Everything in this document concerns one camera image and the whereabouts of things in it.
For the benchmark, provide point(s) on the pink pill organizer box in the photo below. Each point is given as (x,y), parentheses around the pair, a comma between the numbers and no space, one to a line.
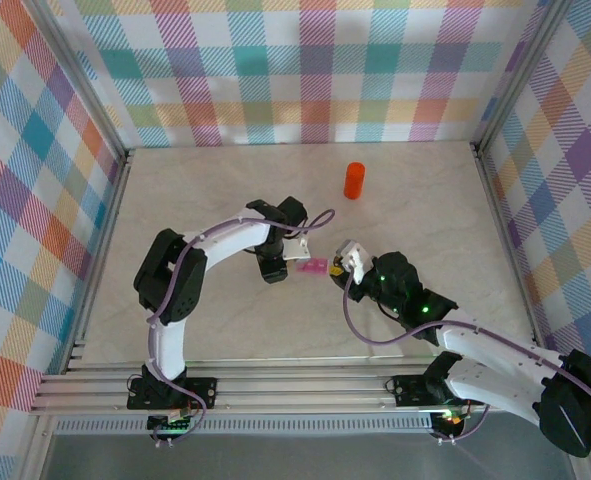
(311,267)

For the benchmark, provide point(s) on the orange plastic pill bottle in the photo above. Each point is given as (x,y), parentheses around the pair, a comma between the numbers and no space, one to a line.
(354,180)

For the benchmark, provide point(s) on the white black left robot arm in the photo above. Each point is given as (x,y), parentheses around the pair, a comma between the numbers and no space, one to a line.
(170,345)

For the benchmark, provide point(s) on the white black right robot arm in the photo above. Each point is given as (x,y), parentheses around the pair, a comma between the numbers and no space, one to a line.
(495,345)

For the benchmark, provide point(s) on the grey metal base panel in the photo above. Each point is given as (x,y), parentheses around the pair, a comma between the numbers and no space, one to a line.
(300,457)

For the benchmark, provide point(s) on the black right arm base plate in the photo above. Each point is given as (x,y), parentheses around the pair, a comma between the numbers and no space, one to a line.
(410,390)

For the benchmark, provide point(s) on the aluminium side rail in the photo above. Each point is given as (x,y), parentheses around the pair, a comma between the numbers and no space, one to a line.
(100,260)
(510,255)

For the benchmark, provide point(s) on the aluminium mounting rail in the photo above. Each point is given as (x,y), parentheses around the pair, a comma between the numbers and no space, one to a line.
(300,387)

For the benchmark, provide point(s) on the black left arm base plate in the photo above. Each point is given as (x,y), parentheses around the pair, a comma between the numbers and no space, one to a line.
(200,392)

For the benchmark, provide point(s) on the aluminium frame post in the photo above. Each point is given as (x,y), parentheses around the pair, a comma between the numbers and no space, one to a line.
(520,80)
(80,85)

